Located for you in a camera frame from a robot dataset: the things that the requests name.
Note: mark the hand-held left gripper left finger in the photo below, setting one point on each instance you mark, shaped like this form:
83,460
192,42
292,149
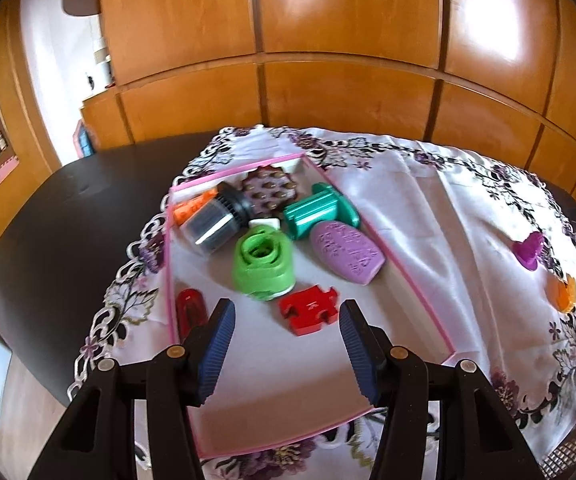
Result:
218,350

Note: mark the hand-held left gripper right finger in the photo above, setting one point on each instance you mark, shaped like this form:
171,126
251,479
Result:
358,350

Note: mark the red translucent cylinder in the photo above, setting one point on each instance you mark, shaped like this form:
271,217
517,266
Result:
190,310

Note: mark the red puzzle piece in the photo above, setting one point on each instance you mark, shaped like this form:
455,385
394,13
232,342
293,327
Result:
308,312

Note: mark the pink-edged white box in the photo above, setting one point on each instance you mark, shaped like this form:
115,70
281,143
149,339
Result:
278,375

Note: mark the light green paper punch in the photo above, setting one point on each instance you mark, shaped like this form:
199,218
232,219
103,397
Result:
263,270

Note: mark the purple oval stamp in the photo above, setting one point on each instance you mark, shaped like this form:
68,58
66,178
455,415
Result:
348,255

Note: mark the grey and black cylinder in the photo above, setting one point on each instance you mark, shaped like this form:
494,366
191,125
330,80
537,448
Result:
208,227

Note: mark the small white plastic piece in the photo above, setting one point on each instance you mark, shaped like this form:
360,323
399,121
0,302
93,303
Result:
265,223

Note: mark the orange plastic block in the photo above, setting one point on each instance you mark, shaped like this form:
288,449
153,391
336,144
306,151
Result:
188,208

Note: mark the teal plastic spool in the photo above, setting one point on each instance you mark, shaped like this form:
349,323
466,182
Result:
313,212

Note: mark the maroon scalloped round disc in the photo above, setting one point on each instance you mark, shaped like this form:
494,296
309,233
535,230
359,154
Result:
268,187

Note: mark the floral embroidered white tablecloth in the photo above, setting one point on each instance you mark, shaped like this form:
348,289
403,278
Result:
443,260

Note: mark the magenta heart shape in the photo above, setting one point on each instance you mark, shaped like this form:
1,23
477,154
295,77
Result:
528,252

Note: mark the orange heart shape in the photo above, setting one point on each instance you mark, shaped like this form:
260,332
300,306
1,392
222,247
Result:
560,295

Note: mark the pink and blue object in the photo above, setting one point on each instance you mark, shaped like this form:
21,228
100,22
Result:
83,140

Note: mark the wooden panelled wardrobe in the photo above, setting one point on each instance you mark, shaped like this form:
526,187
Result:
343,10

